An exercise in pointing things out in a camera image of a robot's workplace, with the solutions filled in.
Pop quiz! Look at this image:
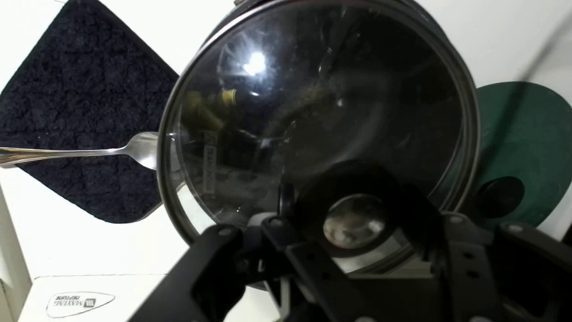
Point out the glass lid black knob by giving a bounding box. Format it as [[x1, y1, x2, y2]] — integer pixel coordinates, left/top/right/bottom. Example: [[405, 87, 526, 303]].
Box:
[[156, 0, 483, 276]]

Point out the dark blue square potholder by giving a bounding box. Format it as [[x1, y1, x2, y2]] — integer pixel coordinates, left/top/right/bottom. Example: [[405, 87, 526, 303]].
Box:
[[0, 0, 183, 226]]

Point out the white washing machine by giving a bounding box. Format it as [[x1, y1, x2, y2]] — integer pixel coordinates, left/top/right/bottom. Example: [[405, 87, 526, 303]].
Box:
[[0, 0, 572, 322]]

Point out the round green trivet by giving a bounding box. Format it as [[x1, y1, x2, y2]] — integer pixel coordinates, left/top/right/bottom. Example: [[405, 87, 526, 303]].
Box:
[[467, 81, 572, 233]]

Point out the silver metal fork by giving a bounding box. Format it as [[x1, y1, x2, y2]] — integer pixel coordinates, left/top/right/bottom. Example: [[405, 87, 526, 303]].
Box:
[[0, 131, 163, 173]]

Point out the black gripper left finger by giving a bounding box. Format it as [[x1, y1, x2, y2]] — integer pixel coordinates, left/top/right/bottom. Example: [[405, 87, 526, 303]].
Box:
[[128, 216, 360, 322]]

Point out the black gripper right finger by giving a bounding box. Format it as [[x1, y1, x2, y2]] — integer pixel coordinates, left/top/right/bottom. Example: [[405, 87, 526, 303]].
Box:
[[439, 214, 572, 322]]

